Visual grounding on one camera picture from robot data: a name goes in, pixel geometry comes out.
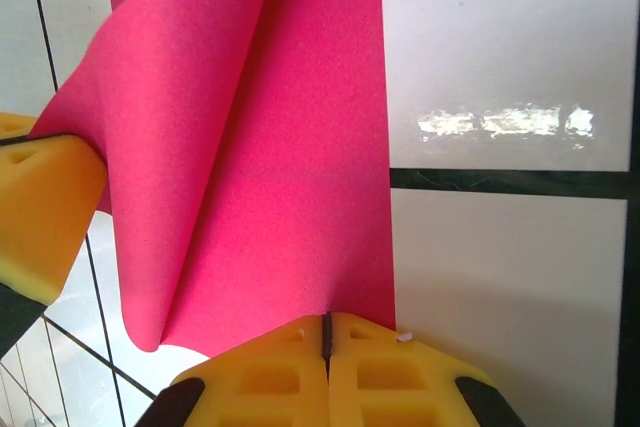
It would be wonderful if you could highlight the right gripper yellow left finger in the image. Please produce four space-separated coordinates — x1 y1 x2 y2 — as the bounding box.
133 313 332 427

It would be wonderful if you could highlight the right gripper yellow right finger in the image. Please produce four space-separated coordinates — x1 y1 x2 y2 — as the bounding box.
323 310 527 427

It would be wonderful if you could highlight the pink paper sheet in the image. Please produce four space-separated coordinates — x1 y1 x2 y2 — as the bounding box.
29 0 399 354

